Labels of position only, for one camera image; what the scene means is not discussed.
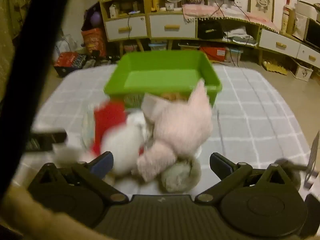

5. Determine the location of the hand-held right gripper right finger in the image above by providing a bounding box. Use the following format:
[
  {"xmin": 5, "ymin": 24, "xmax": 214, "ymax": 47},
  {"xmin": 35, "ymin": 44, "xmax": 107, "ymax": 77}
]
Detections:
[{"xmin": 195, "ymin": 152, "xmax": 300, "ymax": 204}]

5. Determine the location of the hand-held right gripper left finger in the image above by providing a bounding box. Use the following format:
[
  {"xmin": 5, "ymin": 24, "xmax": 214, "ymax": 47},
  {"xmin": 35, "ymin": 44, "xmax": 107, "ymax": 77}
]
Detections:
[{"xmin": 27, "ymin": 151, "xmax": 129, "ymax": 204}]

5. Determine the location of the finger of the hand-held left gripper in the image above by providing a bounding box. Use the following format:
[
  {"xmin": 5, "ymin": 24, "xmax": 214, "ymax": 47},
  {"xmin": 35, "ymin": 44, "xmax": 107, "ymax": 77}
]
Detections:
[{"xmin": 27, "ymin": 129, "xmax": 67, "ymax": 153}]

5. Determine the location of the santa claus plush toy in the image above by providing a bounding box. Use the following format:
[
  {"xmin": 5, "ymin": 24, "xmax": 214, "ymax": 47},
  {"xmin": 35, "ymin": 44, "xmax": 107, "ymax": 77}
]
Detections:
[{"xmin": 82, "ymin": 100, "xmax": 148, "ymax": 177}]

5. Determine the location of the grey round plush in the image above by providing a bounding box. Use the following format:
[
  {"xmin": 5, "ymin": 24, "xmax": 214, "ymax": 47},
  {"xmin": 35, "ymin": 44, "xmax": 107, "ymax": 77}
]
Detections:
[{"xmin": 160, "ymin": 159, "xmax": 202, "ymax": 193}]

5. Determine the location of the pink plush toy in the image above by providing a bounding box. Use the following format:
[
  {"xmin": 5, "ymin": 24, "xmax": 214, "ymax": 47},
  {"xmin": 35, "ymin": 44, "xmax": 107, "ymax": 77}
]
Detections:
[{"xmin": 137, "ymin": 79, "xmax": 213, "ymax": 182}]

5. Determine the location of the pink-edged white foam block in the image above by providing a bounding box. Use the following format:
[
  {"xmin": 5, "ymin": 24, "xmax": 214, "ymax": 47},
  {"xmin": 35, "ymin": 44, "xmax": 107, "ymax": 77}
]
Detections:
[{"xmin": 142, "ymin": 94, "xmax": 163, "ymax": 121}]

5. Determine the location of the green plastic bin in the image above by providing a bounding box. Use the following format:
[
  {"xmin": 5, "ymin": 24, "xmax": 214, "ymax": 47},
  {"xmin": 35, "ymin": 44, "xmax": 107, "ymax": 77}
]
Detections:
[{"xmin": 104, "ymin": 50, "xmax": 223, "ymax": 110}]

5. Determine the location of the grey checked blanket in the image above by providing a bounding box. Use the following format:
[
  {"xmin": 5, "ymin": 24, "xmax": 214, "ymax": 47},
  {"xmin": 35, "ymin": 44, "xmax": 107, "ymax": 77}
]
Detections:
[{"xmin": 12, "ymin": 64, "xmax": 313, "ymax": 205}]

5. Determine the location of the red and black crate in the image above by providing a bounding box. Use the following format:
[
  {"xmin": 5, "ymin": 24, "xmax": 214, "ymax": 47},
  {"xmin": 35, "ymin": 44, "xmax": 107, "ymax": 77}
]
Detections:
[{"xmin": 53, "ymin": 52, "xmax": 87, "ymax": 77}]

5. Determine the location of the white shopping bag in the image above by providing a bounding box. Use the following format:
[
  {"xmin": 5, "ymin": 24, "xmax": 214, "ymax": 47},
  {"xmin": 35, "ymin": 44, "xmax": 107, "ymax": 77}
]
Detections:
[{"xmin": 55, "ymin": 34, "xmax": 79, "ymax": 55}]

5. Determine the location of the orange printed bag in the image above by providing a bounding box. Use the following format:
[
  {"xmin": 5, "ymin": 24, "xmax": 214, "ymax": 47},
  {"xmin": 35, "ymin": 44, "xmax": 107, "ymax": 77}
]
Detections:
[{"xmin": 81, "ymin": 27, "xmax": 107, "ymax": 57}]

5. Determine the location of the clear storage box blue lid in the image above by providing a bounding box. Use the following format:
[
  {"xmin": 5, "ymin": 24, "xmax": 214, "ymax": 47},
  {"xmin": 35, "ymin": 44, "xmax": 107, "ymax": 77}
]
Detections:
[
  {"xmin": 232, "ymin": 49, "xmax": 244, "ymax": 62},
  {"xmin": 149, "ymin": 42, "xmax": 167, "ymax": 52}
]

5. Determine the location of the egg tray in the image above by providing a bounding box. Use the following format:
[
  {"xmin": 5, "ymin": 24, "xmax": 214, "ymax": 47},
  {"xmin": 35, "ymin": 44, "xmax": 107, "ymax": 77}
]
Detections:
[{"xmin": 262, "ymin": 59, "xmax": 288, "ymax": 75}]

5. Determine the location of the red shoe box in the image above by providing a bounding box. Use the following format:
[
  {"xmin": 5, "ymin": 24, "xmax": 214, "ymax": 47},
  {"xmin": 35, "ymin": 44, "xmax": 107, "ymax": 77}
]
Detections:
[{"xmin": 200, "ymin": 45, "xmax": 234, "ymax": 62}]

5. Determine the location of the white printed storage box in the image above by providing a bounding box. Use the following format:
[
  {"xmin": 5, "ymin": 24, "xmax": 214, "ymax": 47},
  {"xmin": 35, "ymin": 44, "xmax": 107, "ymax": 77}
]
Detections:
[{"xmin": 291, "ymin": 57, "xmax": 314, "ymax": 82}]

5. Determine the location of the dark purple bag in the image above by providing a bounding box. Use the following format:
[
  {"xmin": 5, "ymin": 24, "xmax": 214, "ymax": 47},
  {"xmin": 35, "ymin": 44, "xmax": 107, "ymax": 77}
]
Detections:
[{"xmin": 82, "ymin": 2, "xmax": 102, "ymax": 30}]

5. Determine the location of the purple ball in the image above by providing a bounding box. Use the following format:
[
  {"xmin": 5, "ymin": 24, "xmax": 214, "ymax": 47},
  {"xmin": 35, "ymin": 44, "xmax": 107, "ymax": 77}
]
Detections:
[{"xmin": 90, "ymin": 11, "xmax": 103, "ymax": 27}]

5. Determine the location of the pile of folded clothes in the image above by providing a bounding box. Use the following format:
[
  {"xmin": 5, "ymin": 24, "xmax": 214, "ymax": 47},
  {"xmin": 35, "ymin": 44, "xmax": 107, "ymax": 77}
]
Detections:
[{"xmin": 224, "ymin": 27, "xmax": 257, "ymax": 47}]

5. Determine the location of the low wooden cabinet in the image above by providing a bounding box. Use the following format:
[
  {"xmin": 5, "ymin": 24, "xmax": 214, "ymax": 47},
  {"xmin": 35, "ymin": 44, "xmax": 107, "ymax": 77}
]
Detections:
[{"xmin": 196, "ymin": 17, "xmax": 320, "ymax": 69}]

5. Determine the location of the white cabinet drawer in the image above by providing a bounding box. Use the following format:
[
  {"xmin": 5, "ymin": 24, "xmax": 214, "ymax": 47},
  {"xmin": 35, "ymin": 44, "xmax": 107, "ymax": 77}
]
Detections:
[
  {"xmin": 104, "ymin": 16, "xmax": 148, "ymax": 41},
  {"xmin": 149, "ymin": 14, "xmax": 196, "ymax": 39},
  {"xmin": 297, "ymin": 42, "xmax": 320, "ymax": 68},
  {"xmin": 259, "ymin": 29, "xmax": 300, "ymax": 55}
]

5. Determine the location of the black bag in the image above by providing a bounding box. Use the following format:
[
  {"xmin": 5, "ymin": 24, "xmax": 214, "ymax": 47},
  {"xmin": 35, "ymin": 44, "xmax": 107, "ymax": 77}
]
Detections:
[{"xmin": 197, "ymin": 20, "xmax": 224, "ymax": 40}]

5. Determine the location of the tall wooden shelf cabinet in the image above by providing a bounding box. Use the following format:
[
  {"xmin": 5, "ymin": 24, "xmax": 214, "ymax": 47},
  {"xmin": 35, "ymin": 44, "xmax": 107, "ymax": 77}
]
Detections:
[{"xmin": 96, "ymin": 0, "xmax": 198, "ymax": 52}]

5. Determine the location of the pink checked cloth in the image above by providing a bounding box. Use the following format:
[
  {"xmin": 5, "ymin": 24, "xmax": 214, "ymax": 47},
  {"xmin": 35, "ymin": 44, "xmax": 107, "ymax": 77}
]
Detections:
[{"xmin": 182, "ymin": 4, "xmax": 279, "ymax": 32}]

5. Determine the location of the black microwave oven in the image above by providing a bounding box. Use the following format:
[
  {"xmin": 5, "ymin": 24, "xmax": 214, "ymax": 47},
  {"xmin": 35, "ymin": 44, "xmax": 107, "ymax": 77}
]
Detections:
[{"xmin": 304, "ymin": 17, "xmax": 320, "ymax": 49}]

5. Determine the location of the framed cartoon picture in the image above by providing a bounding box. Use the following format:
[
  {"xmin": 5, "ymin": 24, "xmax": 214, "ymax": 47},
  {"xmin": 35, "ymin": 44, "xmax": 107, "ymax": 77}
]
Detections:
[{"xmin": 248, "ymin": 0, "xmax": 275, "ymax": 22}]

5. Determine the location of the white cardboard box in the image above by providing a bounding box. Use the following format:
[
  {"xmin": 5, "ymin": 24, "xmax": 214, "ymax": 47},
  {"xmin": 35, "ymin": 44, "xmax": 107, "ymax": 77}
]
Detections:
[{"xmin": 291, "ymin": 1, "xmax": 319, "ymax": 40}]

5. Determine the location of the black strap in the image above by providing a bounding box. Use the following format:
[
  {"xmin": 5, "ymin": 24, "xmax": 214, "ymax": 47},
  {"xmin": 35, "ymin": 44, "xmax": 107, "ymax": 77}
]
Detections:
[{"xmin": 0, "ymin": 0, "xmax": 75, "ymax": 200}]

